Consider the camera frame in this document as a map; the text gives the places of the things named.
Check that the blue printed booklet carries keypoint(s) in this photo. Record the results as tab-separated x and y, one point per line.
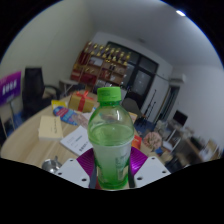
66	116

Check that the white booklet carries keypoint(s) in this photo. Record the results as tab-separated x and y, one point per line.
76	141

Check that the white air conditioner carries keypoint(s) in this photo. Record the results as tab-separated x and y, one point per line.
177	78

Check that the black framed glass door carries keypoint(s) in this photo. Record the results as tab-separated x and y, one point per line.
143	76

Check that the orange yellow book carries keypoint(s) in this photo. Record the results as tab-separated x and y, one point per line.
136	142

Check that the brown armchair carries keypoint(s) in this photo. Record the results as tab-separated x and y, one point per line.
130	106

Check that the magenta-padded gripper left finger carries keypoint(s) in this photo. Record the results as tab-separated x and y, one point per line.
70	170

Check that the purple sign board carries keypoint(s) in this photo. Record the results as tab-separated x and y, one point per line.
10	88

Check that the black office chair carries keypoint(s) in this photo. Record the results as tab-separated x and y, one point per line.
33	90

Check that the small beige book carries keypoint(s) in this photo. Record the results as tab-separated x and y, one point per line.
50	127

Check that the wooden shelf unit with trophies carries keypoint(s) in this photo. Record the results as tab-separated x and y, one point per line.
100	65

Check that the green drink bottle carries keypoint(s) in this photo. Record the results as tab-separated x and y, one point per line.
110	140

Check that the ceiling light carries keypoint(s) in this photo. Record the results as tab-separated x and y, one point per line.
180	13

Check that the small steel cup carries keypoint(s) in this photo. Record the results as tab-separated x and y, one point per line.
50	165

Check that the yellow booklet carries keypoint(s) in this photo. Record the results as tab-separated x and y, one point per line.
59	104

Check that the pink flowers in white pot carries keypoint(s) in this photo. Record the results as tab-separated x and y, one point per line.
152	140

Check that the black computer monitor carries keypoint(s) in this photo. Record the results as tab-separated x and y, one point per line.
180	118

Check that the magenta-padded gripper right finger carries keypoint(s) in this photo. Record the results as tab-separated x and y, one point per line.
151	170

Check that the black tripod stand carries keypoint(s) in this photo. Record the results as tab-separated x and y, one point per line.
150	105

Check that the yellow gift box red ribbon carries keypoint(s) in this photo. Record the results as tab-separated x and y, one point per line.
80	102

